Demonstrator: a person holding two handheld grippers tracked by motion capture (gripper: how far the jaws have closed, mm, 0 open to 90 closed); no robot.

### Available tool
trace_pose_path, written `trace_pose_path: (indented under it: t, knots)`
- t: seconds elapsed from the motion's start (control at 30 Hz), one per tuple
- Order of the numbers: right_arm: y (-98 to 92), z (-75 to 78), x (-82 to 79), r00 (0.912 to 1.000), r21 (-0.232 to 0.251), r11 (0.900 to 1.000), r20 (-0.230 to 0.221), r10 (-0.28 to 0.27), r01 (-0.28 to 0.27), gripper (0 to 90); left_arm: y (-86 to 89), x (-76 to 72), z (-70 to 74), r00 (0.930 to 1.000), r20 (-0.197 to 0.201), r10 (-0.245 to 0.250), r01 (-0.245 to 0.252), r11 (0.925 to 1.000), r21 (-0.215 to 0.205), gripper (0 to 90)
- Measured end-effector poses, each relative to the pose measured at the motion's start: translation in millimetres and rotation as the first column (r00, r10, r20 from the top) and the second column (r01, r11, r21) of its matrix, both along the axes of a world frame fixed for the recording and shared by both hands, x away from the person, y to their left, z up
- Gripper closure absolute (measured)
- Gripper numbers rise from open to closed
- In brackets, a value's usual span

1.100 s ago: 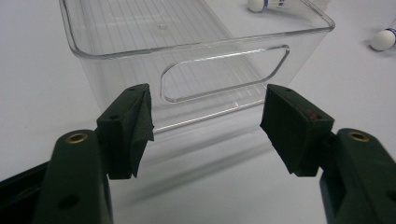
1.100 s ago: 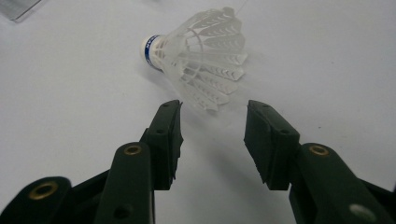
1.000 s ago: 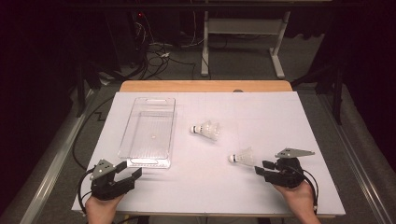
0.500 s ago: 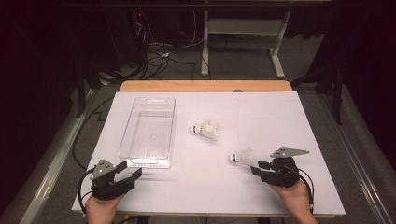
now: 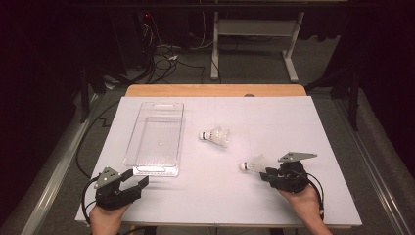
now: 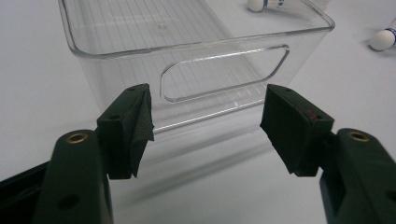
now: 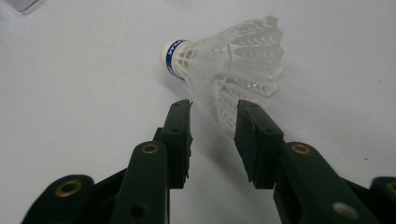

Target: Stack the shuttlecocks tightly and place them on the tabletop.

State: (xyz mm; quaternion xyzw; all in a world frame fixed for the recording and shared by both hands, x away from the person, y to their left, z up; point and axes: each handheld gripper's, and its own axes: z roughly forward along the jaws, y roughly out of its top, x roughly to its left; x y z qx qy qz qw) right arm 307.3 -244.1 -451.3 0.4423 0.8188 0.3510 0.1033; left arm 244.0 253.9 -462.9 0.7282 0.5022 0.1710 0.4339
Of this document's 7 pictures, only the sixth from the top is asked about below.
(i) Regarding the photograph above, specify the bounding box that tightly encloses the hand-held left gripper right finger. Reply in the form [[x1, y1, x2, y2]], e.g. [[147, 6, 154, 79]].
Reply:
[[260, 83, 396, 224]]

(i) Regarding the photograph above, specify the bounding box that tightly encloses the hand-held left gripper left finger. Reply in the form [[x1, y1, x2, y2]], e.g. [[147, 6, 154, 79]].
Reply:
[[31, 82, 156, 224]]

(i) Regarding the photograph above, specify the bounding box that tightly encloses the clear plastic container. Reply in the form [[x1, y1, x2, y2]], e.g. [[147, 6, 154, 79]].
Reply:
[[58, 0, 336, 134]]

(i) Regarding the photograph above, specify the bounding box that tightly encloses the white feather shuttlecock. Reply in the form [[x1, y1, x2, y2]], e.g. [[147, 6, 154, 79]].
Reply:
[[247, 0, 276, 13], [369, 18, 396, 52]]

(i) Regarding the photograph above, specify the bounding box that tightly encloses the white table cover sheet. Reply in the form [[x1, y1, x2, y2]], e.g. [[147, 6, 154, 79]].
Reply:
[[0, 0, 396, 224]]

